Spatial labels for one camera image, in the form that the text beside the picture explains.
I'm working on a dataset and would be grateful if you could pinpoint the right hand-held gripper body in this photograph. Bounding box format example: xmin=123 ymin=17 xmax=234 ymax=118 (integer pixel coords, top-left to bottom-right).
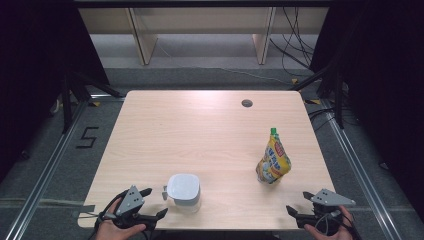
xmin=295 ymin=188 xmax=357 ymax=237

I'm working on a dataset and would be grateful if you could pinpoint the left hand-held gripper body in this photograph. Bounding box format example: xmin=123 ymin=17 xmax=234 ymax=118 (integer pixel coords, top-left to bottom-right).
xmin=111 ymin=185 xmax=158 ymax=232

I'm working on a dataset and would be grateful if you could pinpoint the yellow seasoning pouch green cap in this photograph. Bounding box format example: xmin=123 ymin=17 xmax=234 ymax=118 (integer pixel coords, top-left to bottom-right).
xmin=255 ymin=127 xmax=293 ymax=185

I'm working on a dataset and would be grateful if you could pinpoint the person's left hand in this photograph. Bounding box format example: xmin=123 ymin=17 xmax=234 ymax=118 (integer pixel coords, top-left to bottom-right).
xmin=94 ymin=198 xmax=148 ymax=240

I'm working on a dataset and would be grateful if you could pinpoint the person's right hand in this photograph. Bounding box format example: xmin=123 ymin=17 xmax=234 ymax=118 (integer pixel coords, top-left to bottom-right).
xmin=303 ymin=205 xmax=359 ymax=240

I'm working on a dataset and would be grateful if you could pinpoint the grey floor tape strip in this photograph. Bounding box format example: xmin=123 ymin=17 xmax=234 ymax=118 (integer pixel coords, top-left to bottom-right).
xmin=72 ymin=204 xmax=97 ymax=219

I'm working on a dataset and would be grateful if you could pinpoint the black stand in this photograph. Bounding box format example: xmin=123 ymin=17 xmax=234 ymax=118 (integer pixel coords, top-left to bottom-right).
xmin=289 ymin=61 xmax=347 ymax=130
xmin=60 ymin=69 xmax=125 ymax=135

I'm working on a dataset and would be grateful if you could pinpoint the dark curtain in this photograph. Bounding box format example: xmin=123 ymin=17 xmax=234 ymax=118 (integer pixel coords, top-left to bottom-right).
xmin=309 ymin=0 xmax=424 ymax=223
xmin=0 ymin=0 xmax=111 ymax=183

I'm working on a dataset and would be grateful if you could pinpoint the light wooden shelf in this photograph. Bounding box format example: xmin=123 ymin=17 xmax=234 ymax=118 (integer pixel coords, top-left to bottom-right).
xmin=78 ymin=6 xmax=329 ymax=66

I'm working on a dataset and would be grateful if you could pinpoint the black wrist strap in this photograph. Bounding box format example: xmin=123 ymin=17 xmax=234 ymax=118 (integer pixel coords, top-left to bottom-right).
xmin=339 ymin=209 xmax=364 ymax=240
xmin=88 ymin=189 xmax=132 ymax=240

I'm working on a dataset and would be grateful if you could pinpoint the metal floor rail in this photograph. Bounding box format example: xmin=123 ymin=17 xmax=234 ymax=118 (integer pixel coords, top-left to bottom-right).
xmin=320 ymin=99 xmax=403 ymax=240
xmin=4 ymin=99 xmax=88 ymax=240

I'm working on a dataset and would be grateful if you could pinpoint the black floor cable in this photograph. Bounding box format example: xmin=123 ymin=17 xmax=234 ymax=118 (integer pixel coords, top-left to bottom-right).
xmin=307 ymin=106 xmax=335 ymax=132

